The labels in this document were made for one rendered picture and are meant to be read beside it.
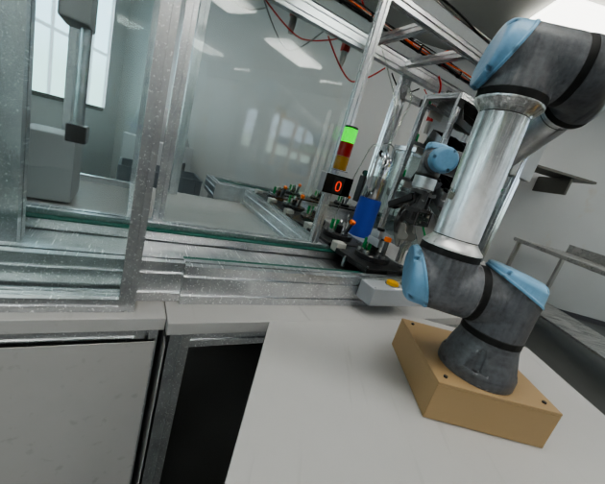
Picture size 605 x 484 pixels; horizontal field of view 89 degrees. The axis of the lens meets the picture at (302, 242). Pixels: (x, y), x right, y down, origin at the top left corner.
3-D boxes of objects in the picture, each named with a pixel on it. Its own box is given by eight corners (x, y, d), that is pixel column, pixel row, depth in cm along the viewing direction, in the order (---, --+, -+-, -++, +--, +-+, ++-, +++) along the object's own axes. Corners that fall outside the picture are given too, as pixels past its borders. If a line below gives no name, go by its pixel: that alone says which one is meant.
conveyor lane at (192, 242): (403, 298, 121) (412, 275, 119) (176, 291, 79) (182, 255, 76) (360, 267, 145) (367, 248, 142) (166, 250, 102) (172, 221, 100)
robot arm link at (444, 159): (477, 152, 86) (464, 155, 97) (437, 141, 87) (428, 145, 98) (466, 180, 88) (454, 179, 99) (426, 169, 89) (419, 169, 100)
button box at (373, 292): (415, 306, 104) (422, 290, 103) (368, 306, 94) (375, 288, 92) (399, 296, 110) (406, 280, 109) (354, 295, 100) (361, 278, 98)
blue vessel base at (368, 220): (373, 240, 219) (386, 203, 212) (356, 237, 211) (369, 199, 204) (360, 232, 232) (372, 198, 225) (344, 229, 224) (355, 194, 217)
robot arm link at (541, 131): (680, 30, 48) (497, 164, 96) (606, 14, 49) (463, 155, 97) (671, 94, 46) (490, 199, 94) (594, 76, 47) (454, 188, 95)
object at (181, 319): (517, 322, 142) (520, 316, 142) (165, 335, 66) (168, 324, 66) (346, 226, 259) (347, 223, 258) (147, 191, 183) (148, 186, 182)
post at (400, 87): (361, 228, 256) (424, 44, 221) (353, 226, 251) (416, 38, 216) (358, 226, 260) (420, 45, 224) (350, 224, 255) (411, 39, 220)
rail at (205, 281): (423, 306, 119) (434, 280, 116) (179, 303, 74) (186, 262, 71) (413, 299, 123) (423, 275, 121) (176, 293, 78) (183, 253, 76)
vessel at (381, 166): (384, 203, 212) (404, 147, 203) (369, 199, 205) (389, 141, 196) (372, 198, 224) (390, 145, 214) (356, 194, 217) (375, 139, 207)
